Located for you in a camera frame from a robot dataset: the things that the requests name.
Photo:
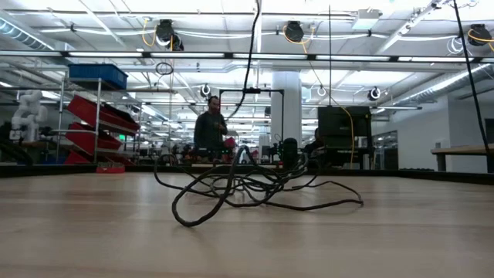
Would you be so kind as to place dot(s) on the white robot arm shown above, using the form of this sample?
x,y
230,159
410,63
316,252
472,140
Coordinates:
x,y
29,112

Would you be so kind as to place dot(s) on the person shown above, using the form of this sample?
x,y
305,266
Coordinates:
x,y
208,127
317,135

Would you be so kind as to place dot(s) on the black cylindrical stand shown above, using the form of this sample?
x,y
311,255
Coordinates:
x,y
290,148

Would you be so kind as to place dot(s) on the white building pillar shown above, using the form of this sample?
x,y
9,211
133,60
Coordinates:
x,y
286,100

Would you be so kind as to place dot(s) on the long ceiling light strip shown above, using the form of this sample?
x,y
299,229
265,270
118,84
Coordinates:
x,y
289,56

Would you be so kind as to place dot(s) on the black screen on stand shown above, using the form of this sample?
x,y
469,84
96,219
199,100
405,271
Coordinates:
x,y
339,123

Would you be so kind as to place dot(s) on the thin vertical black rod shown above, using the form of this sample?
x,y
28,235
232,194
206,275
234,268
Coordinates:
x,y
330,58

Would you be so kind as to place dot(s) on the metal shelf rack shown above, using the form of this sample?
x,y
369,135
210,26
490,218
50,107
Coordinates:
x,y
97,116

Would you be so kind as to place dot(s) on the red tilted shelf bin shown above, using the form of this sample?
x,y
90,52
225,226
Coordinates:
x,y
77,158
85,141
88,110

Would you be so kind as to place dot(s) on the blue storage bin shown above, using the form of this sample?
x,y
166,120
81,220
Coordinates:
x,y
96,73

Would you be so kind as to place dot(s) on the wooden bench table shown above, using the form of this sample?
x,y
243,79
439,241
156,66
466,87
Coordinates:
x,y
463,150

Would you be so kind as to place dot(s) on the black gantry frame with camera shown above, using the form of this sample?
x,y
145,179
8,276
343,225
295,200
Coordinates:
x,y
266,90

